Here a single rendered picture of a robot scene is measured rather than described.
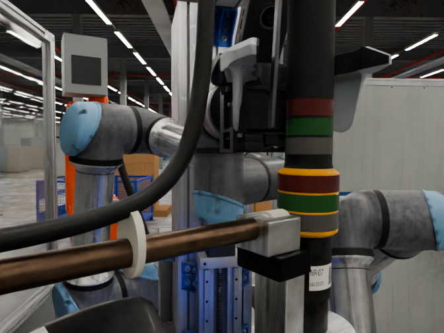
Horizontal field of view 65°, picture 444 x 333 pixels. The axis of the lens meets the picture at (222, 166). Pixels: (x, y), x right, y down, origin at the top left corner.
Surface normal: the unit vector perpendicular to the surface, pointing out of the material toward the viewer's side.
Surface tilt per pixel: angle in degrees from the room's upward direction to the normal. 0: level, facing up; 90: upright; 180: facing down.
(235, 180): 90
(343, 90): 94
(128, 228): 90
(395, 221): 81
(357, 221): 68
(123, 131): 94
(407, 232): 101
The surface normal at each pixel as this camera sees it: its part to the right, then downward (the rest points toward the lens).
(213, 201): -0.17, 0.10
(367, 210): -0.21, -0.43
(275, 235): 0.62, 0.04
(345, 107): -0.85, 0.09
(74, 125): -0.68, -0.10
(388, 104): 0.06, 0.07
